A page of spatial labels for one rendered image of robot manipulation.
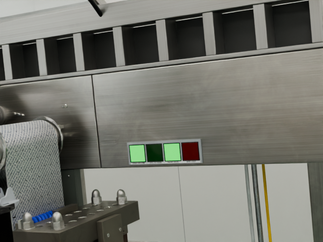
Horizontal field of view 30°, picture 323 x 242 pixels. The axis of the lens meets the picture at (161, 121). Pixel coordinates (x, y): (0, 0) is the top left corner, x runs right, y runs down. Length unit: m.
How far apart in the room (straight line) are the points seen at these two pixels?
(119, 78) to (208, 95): 0.30
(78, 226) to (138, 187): 2.99
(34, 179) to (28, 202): 0.07
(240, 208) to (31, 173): 2.67
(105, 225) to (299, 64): 0.69
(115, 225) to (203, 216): 2.68
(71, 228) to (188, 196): 2.85
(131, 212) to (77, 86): 0.44
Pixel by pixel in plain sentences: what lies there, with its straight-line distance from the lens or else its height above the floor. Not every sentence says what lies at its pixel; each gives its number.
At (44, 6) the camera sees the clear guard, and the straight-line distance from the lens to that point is 2.04.
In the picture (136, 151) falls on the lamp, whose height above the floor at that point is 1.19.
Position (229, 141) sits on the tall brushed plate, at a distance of 1.71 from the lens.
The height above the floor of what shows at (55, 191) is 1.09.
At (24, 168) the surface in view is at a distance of 1.79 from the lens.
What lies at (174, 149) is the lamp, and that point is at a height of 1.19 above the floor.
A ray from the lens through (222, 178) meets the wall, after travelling 4.31.
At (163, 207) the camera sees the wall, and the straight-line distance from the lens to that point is 4.56.
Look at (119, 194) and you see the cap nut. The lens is 1.89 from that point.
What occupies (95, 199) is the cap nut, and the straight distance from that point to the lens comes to 1.94.
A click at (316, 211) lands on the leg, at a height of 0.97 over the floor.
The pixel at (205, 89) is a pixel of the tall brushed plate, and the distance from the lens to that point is 1.73.
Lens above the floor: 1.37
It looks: 3 degrees down
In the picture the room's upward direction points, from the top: 6 degrees counter-clockwise
